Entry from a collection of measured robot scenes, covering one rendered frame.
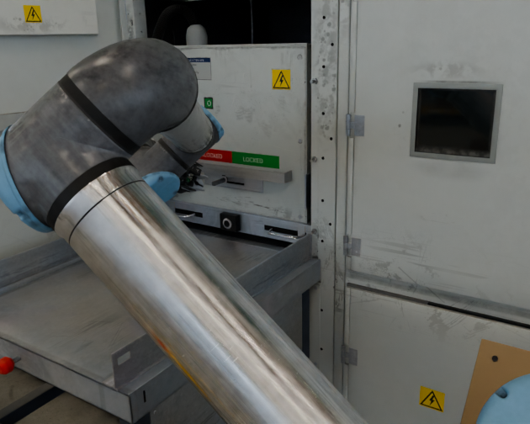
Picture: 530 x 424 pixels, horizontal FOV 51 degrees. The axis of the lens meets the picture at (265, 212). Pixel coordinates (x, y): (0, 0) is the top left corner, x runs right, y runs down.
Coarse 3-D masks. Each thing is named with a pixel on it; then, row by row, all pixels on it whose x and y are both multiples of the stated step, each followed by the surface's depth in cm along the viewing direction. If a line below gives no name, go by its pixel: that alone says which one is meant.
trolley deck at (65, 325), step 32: (224, 256) 149; (256, 256) 149; (32, 288) 133; (64, 288) 132; (96, 288) 132; (288, 288) 132; (0, 320) 118; (32, 320) 117; (64, 320) 117; (96, 320) 117; (128, 320) 116; (0, 352) 112; (32, 352) 105; (64, 352) 104; (96, 352) 104; (128, 352) 104; (64, 384) 102; (96, 384) 96; (128, 384) 94; (160, 384) 97; (128, 416) 93
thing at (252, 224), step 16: (176, 208) 174; (192, 208) 170; (208, 208) 166; (208, 224) 168; (240, 224) 161; (256, 224) 158; (272, 224) 155; (288, 224) 152; (304, 224) 149; (288, 240) 153
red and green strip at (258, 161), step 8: (208, 152) 162; (216, 152) 160; (224, 152) 159; (232, 152) 157; (240, 152) 156; (208, 160) 163; (216, 160) 161; (224, 160) 160; (232, 160) 158; (240, 160) 156; (248, 160) 155; (256, 160) 153; (264, 160) 152; (272, 160) 150
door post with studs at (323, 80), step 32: (320, 0) 126; (320, 32) 128; (320, 64) 130; (320, 96) 133; (320, 128) 135; (320, 160) 137; (320, 192) 140; (320, 224) 142; (320, 256) 145; (320, 320) 151; (320, 352) 154
